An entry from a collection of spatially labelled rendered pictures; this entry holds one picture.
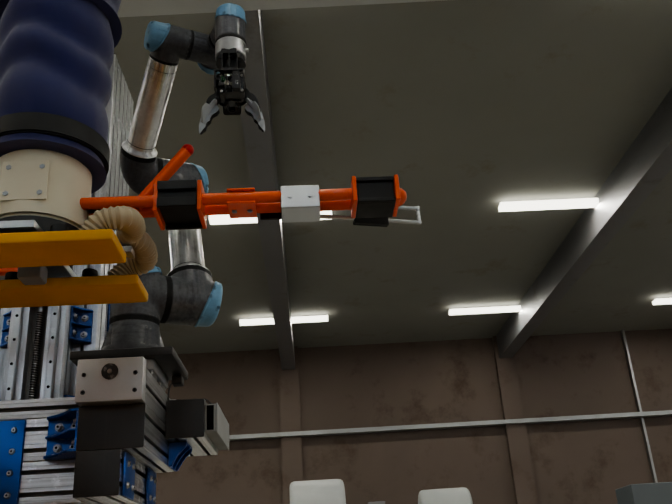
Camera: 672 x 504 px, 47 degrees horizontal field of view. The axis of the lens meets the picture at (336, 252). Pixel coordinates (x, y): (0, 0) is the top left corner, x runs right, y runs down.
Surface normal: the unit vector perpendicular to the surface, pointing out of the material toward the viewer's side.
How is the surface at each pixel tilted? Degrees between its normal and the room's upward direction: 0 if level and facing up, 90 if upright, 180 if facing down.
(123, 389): 90
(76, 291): 180
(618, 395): 90
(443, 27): 180
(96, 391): 90
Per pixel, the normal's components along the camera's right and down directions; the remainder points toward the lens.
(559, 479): 0.02, -0.40
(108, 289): 0.06, 0.92
